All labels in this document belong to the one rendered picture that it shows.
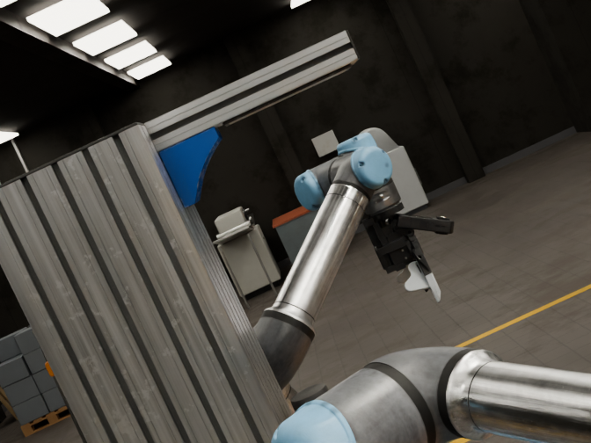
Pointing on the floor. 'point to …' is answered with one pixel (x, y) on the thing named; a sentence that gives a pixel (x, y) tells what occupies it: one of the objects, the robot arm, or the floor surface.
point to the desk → (294, 228)
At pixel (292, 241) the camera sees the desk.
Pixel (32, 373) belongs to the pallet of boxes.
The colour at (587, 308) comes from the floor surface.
